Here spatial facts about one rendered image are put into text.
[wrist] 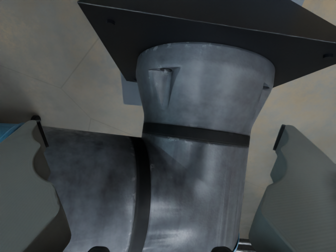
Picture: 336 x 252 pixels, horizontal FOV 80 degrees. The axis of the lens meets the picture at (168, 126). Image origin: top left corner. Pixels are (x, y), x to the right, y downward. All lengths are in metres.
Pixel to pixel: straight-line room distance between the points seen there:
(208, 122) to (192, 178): 0.06
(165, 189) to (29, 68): 1.16
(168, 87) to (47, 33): 0.95
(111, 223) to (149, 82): 0.15
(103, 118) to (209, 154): 1.12
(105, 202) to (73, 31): 0.95
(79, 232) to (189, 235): 0.11
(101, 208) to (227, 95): 0.16
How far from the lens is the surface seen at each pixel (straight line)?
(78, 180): 0.20
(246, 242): 2.94
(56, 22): 1.10
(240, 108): 0.24
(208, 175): 0.23
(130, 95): 0.46
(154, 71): 0.24
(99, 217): 0.20
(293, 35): 0.22
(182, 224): 0.23
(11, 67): 1.35
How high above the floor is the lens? 0.92
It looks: 47 degrees down
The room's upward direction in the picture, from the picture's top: 175 degrees counter-clockwise
